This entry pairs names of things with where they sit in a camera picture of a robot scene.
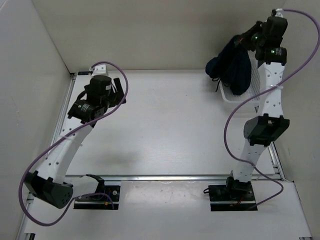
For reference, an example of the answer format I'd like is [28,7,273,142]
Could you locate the navy blue shorts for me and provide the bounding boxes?
[205,35,252,96]

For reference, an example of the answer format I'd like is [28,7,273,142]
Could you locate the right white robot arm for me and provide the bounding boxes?
[224,10,290,200]

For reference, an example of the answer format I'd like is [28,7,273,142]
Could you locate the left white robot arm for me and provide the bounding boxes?
[23,62,127,209]

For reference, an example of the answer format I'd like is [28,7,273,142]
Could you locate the white plastic mesh basket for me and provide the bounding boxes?
[219,57,260,105]

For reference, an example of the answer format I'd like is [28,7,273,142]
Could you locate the white front cover board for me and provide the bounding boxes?
[24,181,311,240]

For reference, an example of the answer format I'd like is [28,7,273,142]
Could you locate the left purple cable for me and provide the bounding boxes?
[20,61,130,226]

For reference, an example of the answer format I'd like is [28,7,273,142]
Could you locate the purple cable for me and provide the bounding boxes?
[223,8,320,210]
[20,61,130,226]

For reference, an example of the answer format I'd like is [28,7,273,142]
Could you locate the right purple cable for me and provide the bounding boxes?
[223,8,320,210]

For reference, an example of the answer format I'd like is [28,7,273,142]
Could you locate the aluminium rail front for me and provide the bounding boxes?
[102,174,286,182]

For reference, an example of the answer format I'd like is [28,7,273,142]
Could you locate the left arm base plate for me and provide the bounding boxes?
[73,183,121,211]

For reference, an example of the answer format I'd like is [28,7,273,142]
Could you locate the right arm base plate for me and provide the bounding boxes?
[203,185,258,212]

